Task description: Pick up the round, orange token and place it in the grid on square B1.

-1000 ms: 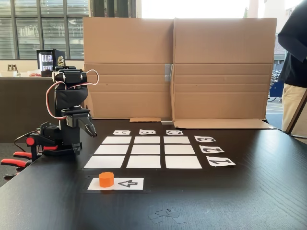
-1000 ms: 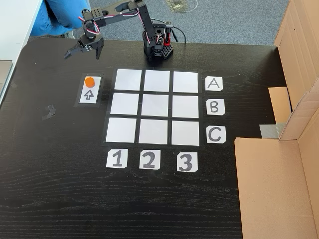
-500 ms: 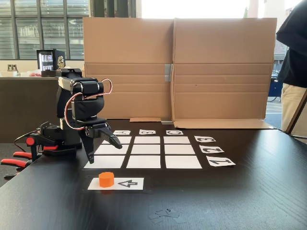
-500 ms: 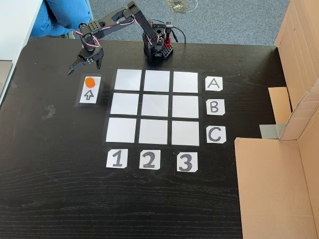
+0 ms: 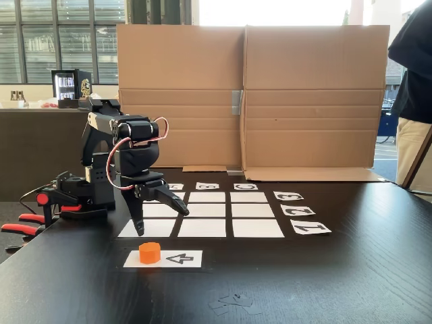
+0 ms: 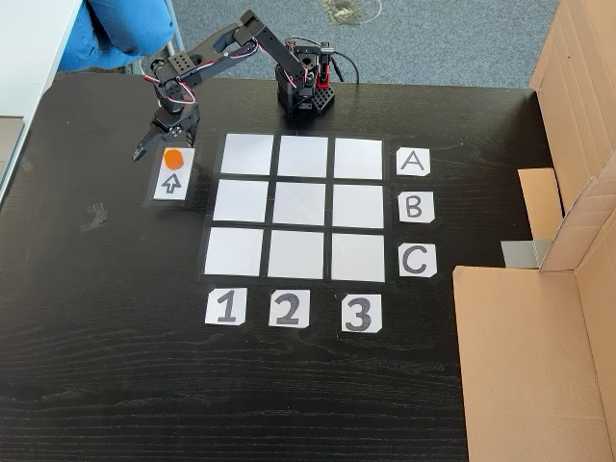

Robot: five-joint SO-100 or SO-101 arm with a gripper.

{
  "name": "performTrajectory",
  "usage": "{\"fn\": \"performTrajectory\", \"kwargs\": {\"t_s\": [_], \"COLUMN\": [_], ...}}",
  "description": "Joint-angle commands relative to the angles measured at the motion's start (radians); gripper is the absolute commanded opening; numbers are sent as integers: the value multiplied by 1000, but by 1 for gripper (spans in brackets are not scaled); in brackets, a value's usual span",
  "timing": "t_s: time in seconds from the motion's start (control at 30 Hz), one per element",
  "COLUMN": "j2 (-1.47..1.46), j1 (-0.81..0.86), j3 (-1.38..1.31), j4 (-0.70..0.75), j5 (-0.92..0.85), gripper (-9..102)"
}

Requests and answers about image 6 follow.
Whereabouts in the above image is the white grid square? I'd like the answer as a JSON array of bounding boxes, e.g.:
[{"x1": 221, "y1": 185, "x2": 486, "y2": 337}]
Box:
[
  {"x1": 277, "y1": 135, "x2": 329, "y2": 178},
  {"x1": 272, "y1": 181, "x2": 329, "y2": 226},
  {"x1": 212, "y1": 178, "x2": 270, "y2": 224},
  {"x1": 219, "y1": 133, "x2": 274, "y2": 177},
  {"x1": 333, "y1": 137, "x2": 385, "y2": 181}
]

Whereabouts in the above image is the letter B paper label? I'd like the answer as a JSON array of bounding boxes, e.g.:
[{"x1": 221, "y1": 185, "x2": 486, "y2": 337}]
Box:
[{"x1": 398, "y1": 191, "x2": 436, "y2": 224}]

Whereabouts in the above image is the letter A paper label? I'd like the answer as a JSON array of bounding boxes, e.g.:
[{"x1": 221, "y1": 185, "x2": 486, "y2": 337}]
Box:
[{"x1": 396, "y1": 147, "x2": 431, "y2": 178}]

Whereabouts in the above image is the brown cardboard panel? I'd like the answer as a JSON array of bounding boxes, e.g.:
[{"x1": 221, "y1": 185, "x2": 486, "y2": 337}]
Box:
[
  {"x1": 517, "y1": 0, "x2": 616, "y2": 273},
  {"x1": 451, "y1": 148, "x2": 616, "y2": 462}
]

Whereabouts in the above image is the black power cable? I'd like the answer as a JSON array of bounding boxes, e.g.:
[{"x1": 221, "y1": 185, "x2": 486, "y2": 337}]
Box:
[{"x1": 331, "y1": 50, "x2": 361, "y2": 86}]

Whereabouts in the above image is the number 2 paper label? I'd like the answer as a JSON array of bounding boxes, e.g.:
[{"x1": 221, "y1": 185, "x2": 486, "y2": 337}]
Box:
[{"x1": 268, "y1": 289, "x2": 312, "y2": 329}]

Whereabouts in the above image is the metal chair leg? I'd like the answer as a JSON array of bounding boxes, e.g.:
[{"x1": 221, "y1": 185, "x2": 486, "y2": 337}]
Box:
[{"x1": 165, "y1": 0, "x2": 187, "y2": 54}]

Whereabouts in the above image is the letter C paper label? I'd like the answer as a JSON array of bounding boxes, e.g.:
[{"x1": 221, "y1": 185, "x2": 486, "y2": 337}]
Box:
[{"x1": 398, "y1": 244, "x2": 438, "y2": 278}]

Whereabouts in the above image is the red black clamp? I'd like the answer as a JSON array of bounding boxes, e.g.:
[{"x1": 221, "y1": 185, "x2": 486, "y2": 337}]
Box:
[{"x1": 314, "y1": 40, "x2": 337, "y2": 91}]

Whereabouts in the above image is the number 1 paper label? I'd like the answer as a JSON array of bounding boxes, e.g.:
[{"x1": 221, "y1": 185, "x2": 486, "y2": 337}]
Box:
[{"x1": 204, "y1": 287, "x2": 248, "y2": 327}]

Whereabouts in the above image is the white arrow paper sheet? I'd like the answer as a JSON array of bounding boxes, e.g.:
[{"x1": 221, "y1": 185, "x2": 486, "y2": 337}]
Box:
[{"x1": 152, "y1": 147, "x2": 196, "y2": 202}]

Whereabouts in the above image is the number 3 paper label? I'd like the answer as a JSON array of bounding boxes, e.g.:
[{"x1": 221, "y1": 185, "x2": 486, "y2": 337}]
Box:
[{"x1": 341, "y1": 294, "x2": 384, "y2": 333}]

